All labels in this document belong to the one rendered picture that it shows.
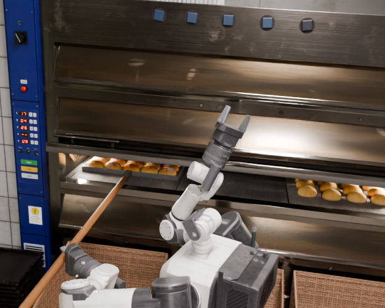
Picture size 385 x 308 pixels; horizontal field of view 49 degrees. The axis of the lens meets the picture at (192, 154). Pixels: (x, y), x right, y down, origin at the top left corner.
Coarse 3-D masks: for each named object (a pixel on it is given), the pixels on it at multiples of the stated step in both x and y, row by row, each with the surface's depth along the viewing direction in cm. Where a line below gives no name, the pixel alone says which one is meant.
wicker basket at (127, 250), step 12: (96, 252) 228; (108, 252) 227; (120, 252) 227; (132, 252) 226; (144, 252) 225; (156, 252) 224; (120, 264) 227; (132, 264) 226; (156, 264) 225; (60, 276) 222; (132, 276) 226; (144, 276) 226; (156, 276) 225; (48, 288) 208; (36, 300) 197; (48, 300) 209
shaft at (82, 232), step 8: (120, 184) 218; (112, 192) 207; (104, 200) 198; (104, 208) 193; (96, 216) 184; (88, 224) 176; (80, 232) 169; (72, 240) 164; (80, 240) 166; (64, 256) 153; (56, 264) 148; (48, 272) 144; (56, 272) 146; (40, 280) 139; (48, 280) 141; (40, 288) 136; (32, 296) 132; (24, 304) 128; (32, 304) 131
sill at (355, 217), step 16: (128, 192) 219; (144, 192) 218; (160, 192) 217; (176, 192) 218; (240, 208) 213; (256, 208) 212; (272, 208) 211; (288, 208) 209; (304, 208) 210; (320, 208) 211; (368, 224) 206; (384, 224) 205
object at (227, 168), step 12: (84, 144) 218; (96, 156) 200; (108, 156) 199; (120, 156) 198; (132, 156) 197; (144, 156) 197; (192, 156) 209; (228, 168) 192; (240, 168) 191; (252, 168) 191; (300, 168) 203; (312, 168) 206; (324, 180) 187; (336, 180) 186; (348, 180) 186; (360, 180) 185
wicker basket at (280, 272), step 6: (282, 270) 216; (276, 276) 216; (282, 276) 212; (276, 282) 217; (282, 282) 209; (276, 288) 217; (282, 288) 206; (270, 294) 217; (276, 294) 217; (282, 294) 203; (270, 300) 217; (276, 300) 217; (282, 300) 200; (276, 306) 217; (282, 306) 197
